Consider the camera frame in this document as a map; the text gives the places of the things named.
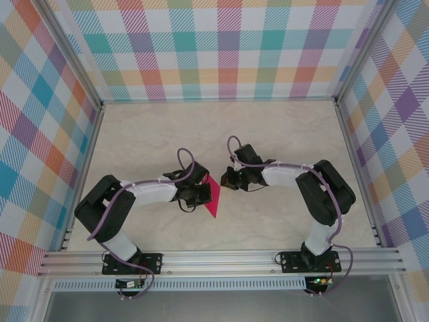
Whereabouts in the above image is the pink paper sheet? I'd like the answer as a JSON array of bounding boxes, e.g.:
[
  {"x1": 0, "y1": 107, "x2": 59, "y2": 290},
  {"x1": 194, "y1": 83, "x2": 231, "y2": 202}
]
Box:
[{"x1": 200, "y1": 176, "x2": 223, "y2": 219}]

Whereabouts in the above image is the grey metal panel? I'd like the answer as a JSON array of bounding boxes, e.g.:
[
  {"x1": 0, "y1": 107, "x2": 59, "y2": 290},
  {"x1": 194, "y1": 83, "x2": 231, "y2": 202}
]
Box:
[{"x1": 43, "y1": 288, "x2": 403, "y2": 322}]

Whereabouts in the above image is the thin black left camera cable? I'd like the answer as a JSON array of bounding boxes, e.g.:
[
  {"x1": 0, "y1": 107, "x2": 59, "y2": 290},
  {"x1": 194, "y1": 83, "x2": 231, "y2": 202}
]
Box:
[{"x1": 177, "y1": 199, "x2": 197, "y2": 214}]

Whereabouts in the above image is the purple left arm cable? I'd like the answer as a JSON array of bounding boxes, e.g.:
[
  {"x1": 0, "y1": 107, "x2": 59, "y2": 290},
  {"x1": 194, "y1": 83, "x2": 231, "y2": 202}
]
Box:
[{"x1": 86, "y1": 147, "x2": 196, "y2": 301}]

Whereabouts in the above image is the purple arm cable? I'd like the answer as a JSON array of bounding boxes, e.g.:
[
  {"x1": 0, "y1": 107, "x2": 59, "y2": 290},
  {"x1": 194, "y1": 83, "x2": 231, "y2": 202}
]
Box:
[
  {"x1": 86, "y1": 147, "x2": 196, "y2": 301},
  {"x1": 227, "y1": 136, "x2": 355, "y2": 298}
]

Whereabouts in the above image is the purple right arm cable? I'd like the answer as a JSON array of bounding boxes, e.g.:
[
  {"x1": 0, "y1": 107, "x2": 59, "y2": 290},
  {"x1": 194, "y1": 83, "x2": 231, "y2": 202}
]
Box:
[{"x1": 227, "y1": 136, "x2": 355, "y2": 298}]

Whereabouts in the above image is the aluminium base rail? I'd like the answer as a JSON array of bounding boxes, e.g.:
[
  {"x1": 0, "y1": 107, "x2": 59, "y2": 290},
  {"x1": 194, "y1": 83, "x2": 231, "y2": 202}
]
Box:
[{"x1": 36, "y1": 248, "x2": 408, "y2": 278}]

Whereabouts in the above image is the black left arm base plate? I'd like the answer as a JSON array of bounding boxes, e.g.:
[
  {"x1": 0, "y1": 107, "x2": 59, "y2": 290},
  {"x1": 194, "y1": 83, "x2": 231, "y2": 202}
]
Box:
[{"x1": 102, "y1": 253, "x2": 164, "y2": 275}]

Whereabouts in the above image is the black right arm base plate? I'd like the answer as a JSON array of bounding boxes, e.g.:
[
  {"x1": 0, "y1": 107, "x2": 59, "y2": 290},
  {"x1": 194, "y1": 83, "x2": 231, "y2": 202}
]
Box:
[{"x1": 280, "y1": 250, "x2": 342, "y2": 273}]

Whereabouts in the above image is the slotted grey cable duct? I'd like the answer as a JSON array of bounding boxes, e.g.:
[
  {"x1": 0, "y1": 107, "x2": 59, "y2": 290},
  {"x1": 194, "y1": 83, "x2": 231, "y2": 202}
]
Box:
[{"x1": 53, "y1": 276, "x2": 308, "y2": 292}]

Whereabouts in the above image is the aluminium side rail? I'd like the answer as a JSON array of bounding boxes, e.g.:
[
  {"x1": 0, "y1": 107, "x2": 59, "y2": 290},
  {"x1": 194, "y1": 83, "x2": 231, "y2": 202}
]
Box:
[
  {"x1": 60, "y1": 103, "x2": 105, "y2": 252},
  {"x1": 334, "y1": 100, "x2": 383, "y2": 248}
]

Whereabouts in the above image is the aluminium frame post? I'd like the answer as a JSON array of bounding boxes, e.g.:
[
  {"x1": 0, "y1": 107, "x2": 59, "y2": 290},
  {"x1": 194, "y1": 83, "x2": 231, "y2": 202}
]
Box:
[
  {"x1": 333, "y1": 0, "x2": 402, "y2": 105},
  {"x1": 33, "y1": 0, "x2": 105, "y2": 111}
]

